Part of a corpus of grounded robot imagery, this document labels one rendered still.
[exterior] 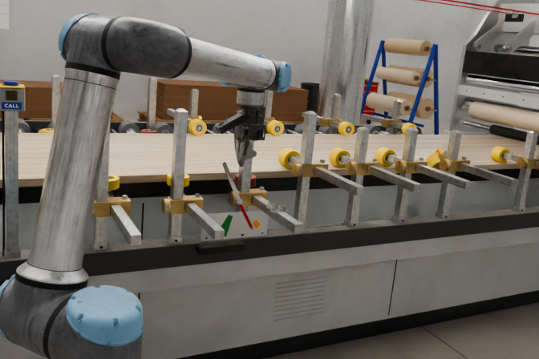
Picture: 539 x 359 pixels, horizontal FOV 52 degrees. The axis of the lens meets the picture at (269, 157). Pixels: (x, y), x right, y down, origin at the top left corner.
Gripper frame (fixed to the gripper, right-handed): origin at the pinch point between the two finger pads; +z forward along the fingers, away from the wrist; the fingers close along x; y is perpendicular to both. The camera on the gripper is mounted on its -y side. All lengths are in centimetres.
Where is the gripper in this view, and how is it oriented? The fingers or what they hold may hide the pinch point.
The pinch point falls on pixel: (239, 163)
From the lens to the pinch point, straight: 188.2
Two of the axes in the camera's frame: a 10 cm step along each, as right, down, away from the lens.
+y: 8.9, -0.2, 4.6
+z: -0.9, 9.7, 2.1
